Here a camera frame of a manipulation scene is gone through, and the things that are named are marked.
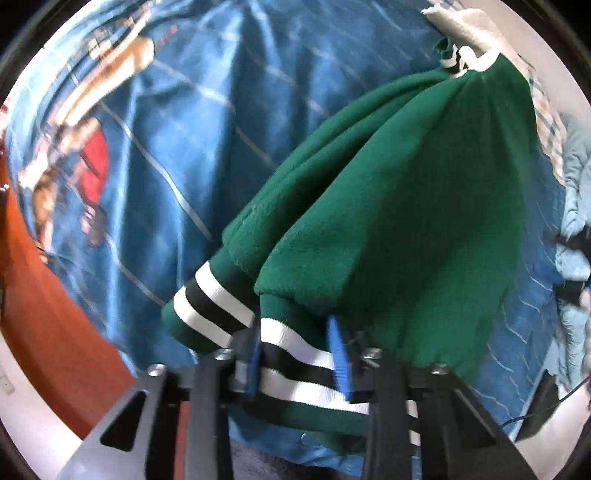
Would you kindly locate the white fluffy pillow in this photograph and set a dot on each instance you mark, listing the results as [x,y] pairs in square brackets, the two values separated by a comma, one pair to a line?
[480,27]

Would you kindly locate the green varsity jacket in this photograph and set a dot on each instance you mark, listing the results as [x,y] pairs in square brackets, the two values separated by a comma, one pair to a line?
[392,207]

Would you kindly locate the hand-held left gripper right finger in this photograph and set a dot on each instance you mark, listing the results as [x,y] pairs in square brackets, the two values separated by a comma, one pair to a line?
[340,364]

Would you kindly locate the light blue duvet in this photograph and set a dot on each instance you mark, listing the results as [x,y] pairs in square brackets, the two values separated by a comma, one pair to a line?
[575,184]

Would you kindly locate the plaid blanket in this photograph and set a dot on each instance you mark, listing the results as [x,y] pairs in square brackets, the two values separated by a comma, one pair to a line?
[548,122]

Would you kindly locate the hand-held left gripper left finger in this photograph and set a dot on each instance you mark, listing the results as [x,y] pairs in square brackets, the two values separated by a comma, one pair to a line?
[253,369]

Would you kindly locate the blue printed bed sheet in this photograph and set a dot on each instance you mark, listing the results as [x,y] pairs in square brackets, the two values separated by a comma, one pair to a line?
[184,115]

